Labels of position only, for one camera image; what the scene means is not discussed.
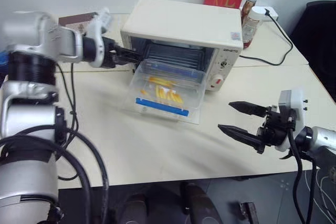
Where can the white power strip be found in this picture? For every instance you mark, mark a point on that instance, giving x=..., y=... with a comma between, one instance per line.
x=271, y=14

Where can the clear spice bottle white cap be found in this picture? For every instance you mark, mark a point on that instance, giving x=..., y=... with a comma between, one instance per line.
x=250, y=28

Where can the dark brown block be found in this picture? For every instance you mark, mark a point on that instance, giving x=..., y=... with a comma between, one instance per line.
x=249, y=212

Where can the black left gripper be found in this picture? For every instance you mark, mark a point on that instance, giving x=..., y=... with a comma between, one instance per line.
x=109, y=56

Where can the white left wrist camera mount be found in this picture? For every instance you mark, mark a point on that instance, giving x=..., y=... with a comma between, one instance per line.
x=97, y=32

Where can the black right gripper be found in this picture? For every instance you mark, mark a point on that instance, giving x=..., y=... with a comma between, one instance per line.
x=274, y=129

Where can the clear plastic food container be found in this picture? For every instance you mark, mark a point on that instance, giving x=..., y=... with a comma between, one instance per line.
x=191, y=82

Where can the small black oven knob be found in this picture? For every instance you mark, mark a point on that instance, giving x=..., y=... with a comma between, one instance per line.
x=224, y=64

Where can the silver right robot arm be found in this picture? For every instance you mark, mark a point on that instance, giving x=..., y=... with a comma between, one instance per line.
x=323, y=137

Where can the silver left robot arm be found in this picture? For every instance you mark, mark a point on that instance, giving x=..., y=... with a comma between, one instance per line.
x=23, y=119

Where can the white red oven knob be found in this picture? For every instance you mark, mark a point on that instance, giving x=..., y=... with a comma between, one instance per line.
x=216, y=80

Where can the cream toaster oven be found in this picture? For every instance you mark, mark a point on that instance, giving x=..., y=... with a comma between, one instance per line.
x=183, y=22

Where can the black chair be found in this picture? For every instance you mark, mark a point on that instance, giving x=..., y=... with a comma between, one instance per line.
x=317, y=45

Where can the dark oven rack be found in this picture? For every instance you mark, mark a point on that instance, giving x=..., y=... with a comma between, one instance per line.
x=173, y=53

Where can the yellow fries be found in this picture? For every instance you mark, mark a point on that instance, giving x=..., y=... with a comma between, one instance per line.
x=168, y=94

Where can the blue object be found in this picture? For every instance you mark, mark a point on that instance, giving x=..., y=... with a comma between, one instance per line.
x=2, y=57

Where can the brown white box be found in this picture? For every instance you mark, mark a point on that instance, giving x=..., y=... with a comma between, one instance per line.
x=76, y=20

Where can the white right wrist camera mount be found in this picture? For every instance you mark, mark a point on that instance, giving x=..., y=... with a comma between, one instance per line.
x=298, y=103

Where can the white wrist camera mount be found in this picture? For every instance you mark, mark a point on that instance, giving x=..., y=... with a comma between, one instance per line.
x=298, y=103
x=97, y=32

